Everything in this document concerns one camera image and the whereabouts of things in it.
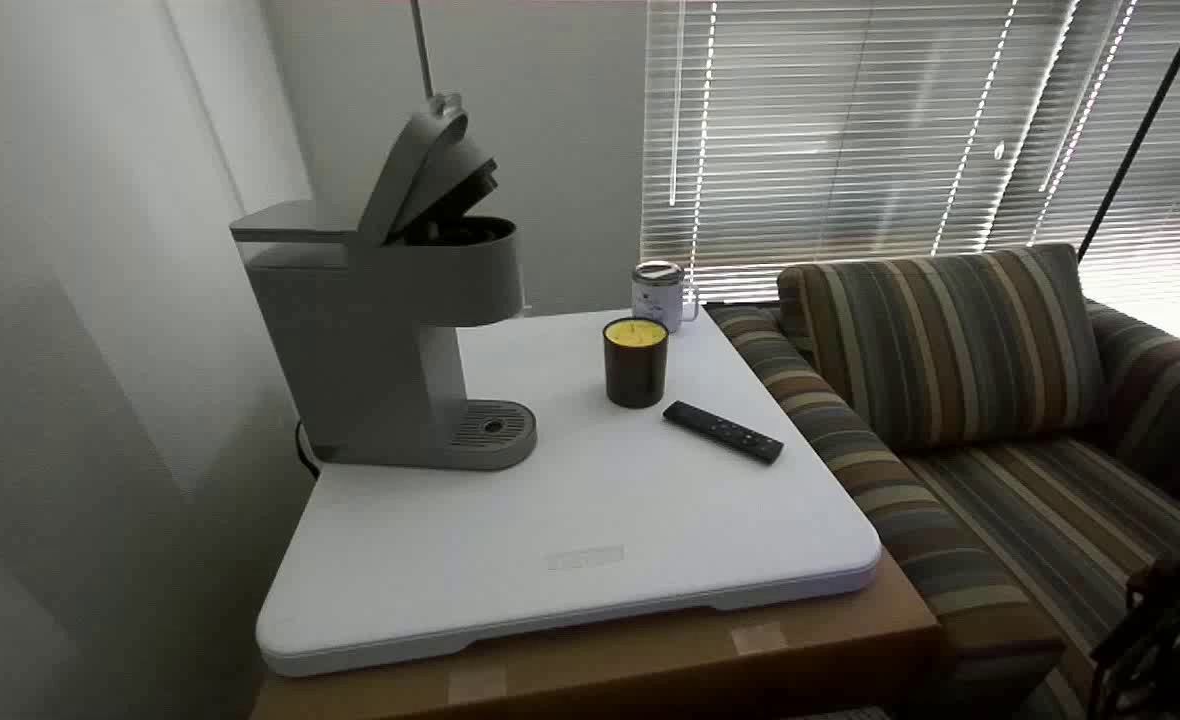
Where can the grey coffee machine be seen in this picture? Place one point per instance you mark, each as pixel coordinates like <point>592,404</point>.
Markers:
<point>351,345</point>

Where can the black candle jar yellow wax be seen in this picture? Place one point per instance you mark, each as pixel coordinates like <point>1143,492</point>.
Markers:
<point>634,364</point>

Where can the grey coffee machine lid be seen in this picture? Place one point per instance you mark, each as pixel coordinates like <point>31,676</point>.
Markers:
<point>414,164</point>

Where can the white window blinds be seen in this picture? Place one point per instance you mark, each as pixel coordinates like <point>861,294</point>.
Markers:
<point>854,121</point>

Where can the striped fabric cushion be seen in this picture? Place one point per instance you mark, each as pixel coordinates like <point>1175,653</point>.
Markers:
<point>1015,534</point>

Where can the black remote control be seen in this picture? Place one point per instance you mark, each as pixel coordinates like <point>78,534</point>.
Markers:
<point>721,429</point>

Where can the black slanted pole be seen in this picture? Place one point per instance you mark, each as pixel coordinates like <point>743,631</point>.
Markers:
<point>1143,124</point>

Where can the striped sofa cushion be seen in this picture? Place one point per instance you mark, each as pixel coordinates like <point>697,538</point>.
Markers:
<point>950,345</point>

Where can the white mug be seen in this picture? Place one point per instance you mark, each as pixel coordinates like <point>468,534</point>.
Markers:
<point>663,294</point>

